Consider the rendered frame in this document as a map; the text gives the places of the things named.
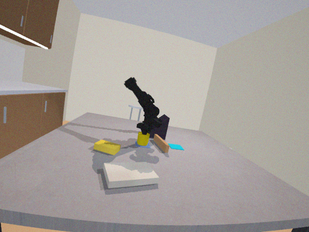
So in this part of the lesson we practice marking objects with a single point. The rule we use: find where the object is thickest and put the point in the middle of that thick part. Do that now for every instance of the white flat rectangular slab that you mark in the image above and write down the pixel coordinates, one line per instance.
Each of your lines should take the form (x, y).
(129, 174)

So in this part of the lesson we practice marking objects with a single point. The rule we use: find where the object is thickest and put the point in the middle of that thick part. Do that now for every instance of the yellow rectangular block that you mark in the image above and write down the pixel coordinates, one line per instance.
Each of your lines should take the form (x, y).
(108, 147)

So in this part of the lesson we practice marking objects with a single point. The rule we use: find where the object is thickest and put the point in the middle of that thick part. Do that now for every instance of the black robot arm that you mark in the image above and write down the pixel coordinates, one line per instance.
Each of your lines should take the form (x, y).
(144, 100)

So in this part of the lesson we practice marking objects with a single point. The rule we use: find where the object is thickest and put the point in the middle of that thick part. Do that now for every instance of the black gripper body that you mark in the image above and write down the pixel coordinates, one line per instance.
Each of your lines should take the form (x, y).
(145, 124)

